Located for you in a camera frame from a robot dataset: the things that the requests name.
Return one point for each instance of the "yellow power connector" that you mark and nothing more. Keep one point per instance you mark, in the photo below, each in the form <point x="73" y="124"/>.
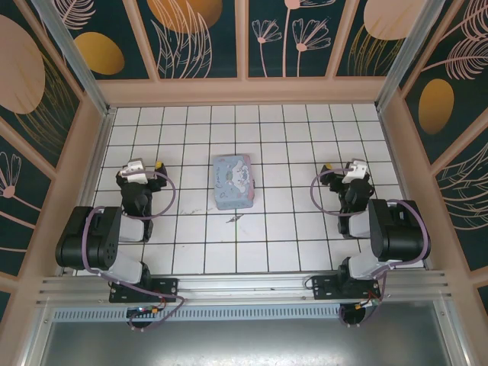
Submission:
<point x="154" y="311"/>
<point x="360" y="306"/>

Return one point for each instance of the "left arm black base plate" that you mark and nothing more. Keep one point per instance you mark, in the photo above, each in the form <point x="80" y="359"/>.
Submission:
<point x="167" y="289"/>

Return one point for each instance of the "aluminium frame post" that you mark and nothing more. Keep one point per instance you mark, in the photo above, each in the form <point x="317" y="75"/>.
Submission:
<point x="406" y="57"/>
<point x="76" y="57"/>

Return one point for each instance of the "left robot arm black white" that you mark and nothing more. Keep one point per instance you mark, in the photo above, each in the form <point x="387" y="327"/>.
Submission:
<point x="87" y="244"/>

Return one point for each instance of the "aluminium profile rail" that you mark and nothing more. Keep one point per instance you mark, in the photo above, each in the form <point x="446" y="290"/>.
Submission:
<point x="244" y="284"/>

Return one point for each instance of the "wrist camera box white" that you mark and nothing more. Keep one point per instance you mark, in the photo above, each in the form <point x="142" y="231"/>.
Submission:
<point x="354" y="173"/>
<point x="135" y="173"/>

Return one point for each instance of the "grey sheet metal panel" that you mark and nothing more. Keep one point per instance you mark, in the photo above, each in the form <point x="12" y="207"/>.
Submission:
<point x="244" y="345"/>

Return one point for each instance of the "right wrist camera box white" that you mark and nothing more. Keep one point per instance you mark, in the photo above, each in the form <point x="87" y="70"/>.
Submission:
<point x="354" y="173"/>

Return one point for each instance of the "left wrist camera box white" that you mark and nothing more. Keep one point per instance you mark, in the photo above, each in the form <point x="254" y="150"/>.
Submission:
<point x="135" y="173"/>

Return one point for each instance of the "small silver key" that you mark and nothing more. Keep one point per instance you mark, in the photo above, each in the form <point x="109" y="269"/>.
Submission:
<point x="233" y="219"/>

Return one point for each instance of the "light blue patterned pouch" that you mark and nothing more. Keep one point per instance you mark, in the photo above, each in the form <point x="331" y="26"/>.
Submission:
<point x="233" y="183"/>

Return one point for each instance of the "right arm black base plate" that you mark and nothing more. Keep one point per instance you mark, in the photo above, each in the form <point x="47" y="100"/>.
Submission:
<point x="324" y="287"/>

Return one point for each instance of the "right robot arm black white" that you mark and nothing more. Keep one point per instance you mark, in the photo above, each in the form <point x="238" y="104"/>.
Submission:
<point x="396" y="232"/>

